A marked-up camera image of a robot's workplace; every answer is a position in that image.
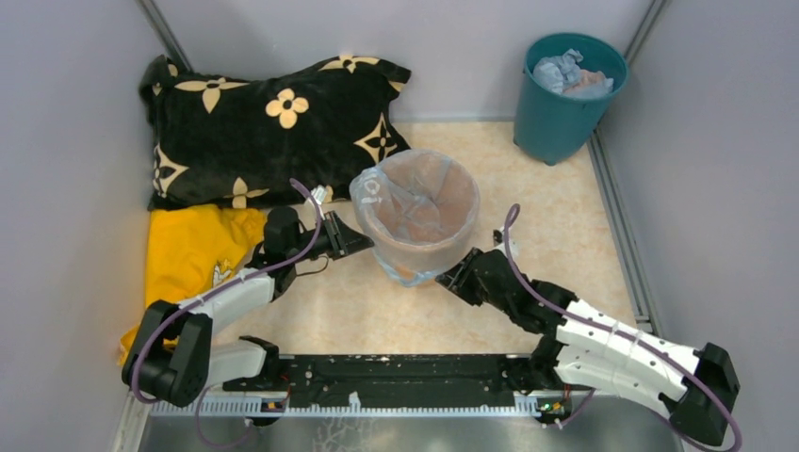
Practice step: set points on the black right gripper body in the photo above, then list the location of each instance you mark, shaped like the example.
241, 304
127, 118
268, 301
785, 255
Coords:
474, 292

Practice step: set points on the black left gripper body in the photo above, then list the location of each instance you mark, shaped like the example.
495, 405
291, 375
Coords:
332, 238

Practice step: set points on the light blue trash bag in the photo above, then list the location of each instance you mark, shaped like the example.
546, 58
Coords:
415, 212

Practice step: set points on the orange plastic bin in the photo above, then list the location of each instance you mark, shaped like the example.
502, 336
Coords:
418, 243

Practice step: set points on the teal plastic bin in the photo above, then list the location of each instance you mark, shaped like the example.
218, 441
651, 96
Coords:
550, 127

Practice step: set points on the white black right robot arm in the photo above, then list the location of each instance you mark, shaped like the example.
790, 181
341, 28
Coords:
694, 390

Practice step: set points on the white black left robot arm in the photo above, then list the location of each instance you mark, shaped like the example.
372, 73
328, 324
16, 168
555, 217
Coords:
173, 358

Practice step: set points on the crumpled blue bag in bin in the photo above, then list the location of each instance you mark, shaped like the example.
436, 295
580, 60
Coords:
563, 75

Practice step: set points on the black floral pillow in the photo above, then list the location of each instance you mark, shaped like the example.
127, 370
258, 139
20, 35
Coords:
239, 143

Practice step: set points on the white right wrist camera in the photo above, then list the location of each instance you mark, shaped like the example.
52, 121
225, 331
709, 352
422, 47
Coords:
498, 240

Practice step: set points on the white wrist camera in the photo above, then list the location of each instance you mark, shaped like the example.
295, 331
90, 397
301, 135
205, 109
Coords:
498, 240
322, 194

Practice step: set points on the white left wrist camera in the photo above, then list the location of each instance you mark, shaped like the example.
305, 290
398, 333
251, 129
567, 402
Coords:
322, 194

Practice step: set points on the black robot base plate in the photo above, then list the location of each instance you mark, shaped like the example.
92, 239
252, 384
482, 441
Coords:
403, 381

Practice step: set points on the aluminium frame rail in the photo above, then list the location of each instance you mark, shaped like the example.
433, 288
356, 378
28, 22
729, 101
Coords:
639, 153

